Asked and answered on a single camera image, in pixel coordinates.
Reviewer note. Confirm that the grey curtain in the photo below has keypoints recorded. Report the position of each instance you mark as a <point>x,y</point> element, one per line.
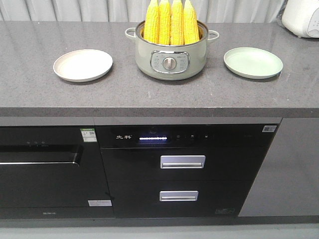
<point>209,11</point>

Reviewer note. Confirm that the grey cabinet door middle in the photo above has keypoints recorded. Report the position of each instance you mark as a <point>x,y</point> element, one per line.
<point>287,183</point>

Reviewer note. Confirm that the green plate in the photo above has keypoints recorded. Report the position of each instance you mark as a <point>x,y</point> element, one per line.
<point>253,63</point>

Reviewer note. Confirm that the beige plate left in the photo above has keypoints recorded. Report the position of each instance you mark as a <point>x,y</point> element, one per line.
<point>83,65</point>

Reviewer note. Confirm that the green electric cooking pot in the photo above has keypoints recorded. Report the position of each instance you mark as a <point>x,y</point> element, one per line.
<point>171,62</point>

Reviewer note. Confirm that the black drawer sterilizer cabinet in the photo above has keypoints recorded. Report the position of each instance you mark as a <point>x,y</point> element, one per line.
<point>181,171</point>

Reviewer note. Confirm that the yellow corn cob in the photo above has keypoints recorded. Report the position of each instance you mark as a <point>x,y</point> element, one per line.
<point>151,26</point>
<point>164,22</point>
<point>190,25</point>
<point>176,33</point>

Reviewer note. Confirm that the black built-in dishwasher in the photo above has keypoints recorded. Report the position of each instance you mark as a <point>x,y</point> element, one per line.
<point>52,172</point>

